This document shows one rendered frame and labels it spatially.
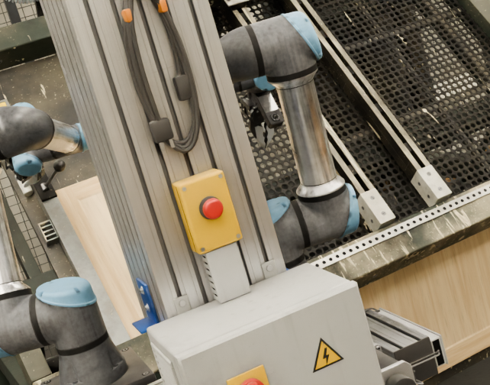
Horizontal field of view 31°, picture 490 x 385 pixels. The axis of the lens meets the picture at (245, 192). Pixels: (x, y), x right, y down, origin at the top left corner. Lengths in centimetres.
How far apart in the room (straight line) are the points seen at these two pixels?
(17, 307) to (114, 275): 78
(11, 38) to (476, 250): 182
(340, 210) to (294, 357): 62
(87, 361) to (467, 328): 181
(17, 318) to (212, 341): 62
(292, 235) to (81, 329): 52
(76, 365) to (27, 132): 52
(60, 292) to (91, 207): 94
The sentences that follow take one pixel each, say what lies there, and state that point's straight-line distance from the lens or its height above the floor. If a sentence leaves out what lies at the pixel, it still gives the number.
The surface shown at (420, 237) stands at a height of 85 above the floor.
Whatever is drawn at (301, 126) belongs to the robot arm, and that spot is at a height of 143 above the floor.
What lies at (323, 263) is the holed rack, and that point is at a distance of 280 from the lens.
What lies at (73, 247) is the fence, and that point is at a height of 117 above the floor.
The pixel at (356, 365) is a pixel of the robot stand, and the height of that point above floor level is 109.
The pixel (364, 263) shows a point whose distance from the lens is 284.
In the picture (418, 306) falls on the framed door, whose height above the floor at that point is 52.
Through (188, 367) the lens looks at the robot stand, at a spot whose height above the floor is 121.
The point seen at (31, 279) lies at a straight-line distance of 279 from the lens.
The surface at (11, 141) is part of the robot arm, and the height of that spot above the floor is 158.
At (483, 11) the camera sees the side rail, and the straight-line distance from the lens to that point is 371.
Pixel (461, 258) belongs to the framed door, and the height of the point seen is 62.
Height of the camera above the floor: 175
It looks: 12 degrees down
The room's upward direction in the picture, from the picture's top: 16 degrees counter-clockwise
